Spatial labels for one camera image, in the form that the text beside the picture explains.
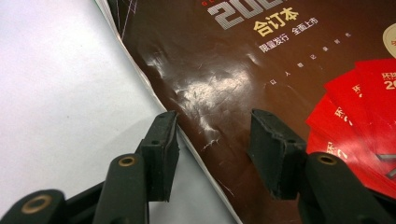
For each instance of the white board sheet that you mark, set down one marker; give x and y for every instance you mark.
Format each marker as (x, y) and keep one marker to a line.
(62, 93)

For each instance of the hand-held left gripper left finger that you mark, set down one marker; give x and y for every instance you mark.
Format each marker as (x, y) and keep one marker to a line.
(160, 155)

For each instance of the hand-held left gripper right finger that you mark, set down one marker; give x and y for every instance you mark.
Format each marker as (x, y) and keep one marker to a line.
(277, 155)

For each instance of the dark brown magazine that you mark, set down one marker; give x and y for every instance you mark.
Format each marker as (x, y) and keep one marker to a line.
(249, 68)

